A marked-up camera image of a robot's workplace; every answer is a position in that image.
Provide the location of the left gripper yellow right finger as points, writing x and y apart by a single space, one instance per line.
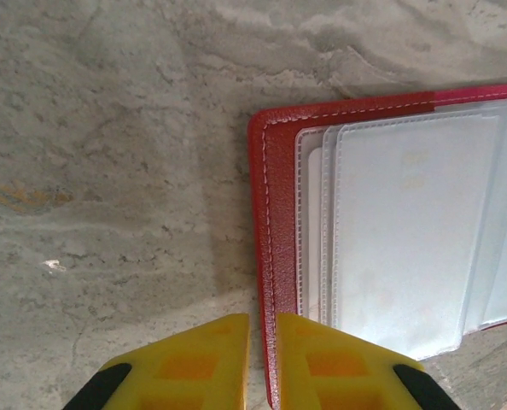
330 371

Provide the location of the white credit card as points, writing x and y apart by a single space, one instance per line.
314 213

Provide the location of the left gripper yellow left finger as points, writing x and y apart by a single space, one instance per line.
185 371

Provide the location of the red leather card holder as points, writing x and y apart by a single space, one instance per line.
279 213

